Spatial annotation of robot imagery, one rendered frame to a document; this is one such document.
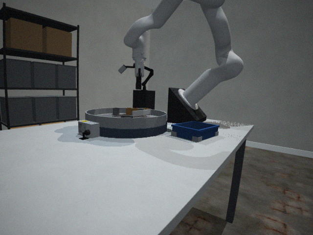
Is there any dark blue crate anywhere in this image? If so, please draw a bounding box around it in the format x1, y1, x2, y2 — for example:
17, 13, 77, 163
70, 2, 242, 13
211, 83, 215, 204
171, 121, 219, 142

